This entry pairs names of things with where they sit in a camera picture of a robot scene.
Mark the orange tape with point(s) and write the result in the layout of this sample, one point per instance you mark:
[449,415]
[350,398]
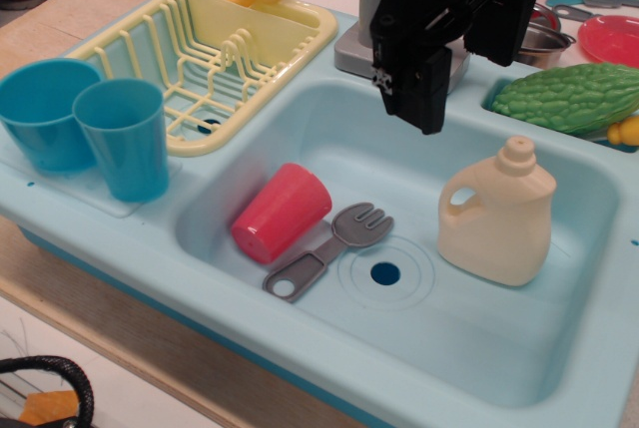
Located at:
[44,407]

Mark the steel pot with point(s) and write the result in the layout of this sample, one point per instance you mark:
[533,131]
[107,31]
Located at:
[544,42]

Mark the blue cup left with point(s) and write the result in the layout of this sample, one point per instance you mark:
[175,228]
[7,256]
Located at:
[37,112]

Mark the grey toy faucet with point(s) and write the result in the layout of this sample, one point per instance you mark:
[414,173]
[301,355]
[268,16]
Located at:
[353,49]

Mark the yellow drying rack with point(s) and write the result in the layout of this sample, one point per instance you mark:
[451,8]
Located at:
[216,62]

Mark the yellow toy piece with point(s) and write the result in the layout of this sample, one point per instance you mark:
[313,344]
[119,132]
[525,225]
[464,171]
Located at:
[625,132]

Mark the blue cup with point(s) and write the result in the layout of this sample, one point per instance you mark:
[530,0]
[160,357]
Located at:
[123,122]
[37,112]

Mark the red plate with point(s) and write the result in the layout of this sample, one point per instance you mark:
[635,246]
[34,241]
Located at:
[611,38]

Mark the blue cup right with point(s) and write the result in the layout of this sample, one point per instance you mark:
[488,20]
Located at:
[123,122]

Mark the cream detergent bottle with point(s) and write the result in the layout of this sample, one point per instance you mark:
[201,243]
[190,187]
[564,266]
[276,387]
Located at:
[494,217]

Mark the green bitter gourd toy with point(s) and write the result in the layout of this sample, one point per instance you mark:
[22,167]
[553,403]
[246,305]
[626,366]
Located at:
[575,100]

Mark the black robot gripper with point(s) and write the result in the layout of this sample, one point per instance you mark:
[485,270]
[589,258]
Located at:
[410,60]

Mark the red plastic cup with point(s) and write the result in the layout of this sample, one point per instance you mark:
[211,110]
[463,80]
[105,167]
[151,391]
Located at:
[292,202]

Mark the grey plastic fork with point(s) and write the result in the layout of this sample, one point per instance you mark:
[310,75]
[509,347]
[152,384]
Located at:
[358,226]

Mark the light blue toy sink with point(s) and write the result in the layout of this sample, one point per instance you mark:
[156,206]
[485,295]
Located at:
[392,330]

